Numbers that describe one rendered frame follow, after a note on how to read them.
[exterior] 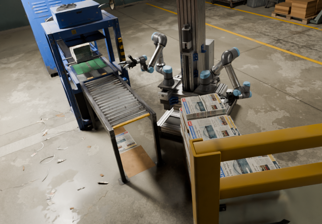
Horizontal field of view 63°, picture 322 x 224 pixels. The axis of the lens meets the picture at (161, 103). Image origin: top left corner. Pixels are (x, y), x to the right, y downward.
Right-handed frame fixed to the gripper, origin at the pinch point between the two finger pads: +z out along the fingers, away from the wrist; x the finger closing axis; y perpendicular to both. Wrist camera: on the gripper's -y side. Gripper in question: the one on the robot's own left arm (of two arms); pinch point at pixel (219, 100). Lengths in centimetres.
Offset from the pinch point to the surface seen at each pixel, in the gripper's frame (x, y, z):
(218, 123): 64, 21, 23
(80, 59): -188, 1, 175
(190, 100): 22.1, 20.9, 37.3
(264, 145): 174, 98, 46
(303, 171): 172, 79, 27
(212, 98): 25.1, 20.8, 15.6
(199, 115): 43, 18, 34
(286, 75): -172, -85, -189
